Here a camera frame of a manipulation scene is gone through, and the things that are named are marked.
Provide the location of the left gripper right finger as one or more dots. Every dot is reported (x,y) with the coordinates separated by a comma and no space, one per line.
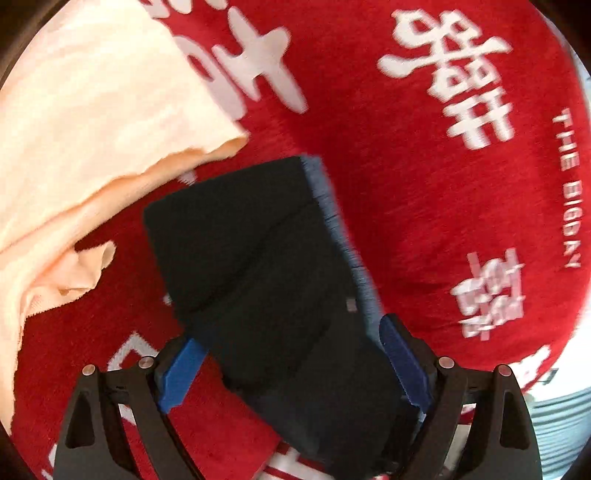
(464,423)

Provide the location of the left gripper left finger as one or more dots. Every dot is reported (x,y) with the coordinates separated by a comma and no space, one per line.
(92,442)

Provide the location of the black pants with patterned waistband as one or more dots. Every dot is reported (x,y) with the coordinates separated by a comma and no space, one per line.
(260,273)

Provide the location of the cream folded cloth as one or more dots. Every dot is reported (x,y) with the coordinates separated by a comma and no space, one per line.
(101,109)

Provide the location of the red blanket with white characters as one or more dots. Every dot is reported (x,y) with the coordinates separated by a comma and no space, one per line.
(456,138)

